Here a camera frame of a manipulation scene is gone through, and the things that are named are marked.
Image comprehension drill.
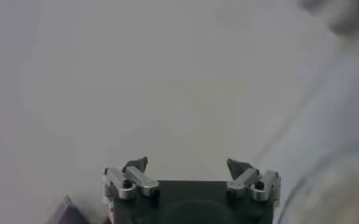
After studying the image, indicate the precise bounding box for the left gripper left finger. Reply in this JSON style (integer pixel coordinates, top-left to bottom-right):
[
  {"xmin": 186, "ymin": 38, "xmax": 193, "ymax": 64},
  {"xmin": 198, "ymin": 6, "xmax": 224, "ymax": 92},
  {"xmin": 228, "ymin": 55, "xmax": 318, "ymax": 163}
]
[{"xmin": 101, "ymin": 156, "xmax": 161, "ymax": 211}]

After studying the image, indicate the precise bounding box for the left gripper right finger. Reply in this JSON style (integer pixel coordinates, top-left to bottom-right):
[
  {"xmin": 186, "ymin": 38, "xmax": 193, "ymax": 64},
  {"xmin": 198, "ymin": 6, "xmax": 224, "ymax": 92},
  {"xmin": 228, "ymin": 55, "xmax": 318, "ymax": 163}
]
[{"xmin": 226, "ymin": 157, "xmax": 282, "ymax": 203}]

